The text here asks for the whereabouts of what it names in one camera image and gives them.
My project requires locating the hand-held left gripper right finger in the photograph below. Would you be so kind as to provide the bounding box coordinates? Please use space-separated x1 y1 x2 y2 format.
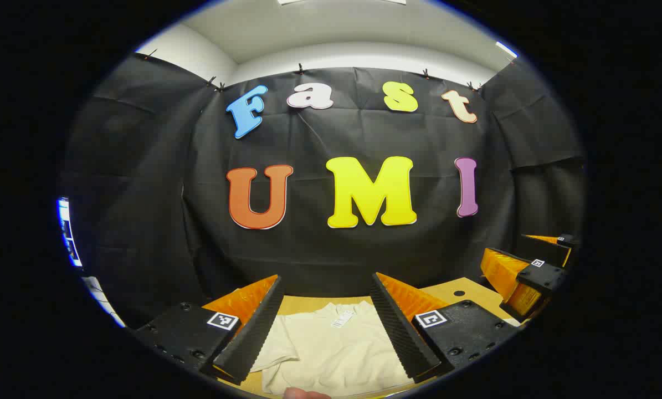
370 272 522 385

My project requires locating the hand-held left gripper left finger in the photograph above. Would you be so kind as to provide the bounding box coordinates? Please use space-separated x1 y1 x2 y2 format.
134 274 285 386

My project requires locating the cream sweatshirt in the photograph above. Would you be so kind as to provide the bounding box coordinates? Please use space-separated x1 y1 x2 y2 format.
250 301 414 397

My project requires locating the black backdrop cloth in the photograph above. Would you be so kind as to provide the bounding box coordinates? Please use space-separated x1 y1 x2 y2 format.
58 52 588 329

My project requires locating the white side desk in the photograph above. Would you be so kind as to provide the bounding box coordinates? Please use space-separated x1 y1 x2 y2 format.
81 275 127 329

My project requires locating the computer monitor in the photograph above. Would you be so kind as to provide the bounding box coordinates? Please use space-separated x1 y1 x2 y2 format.
58 198 83 268

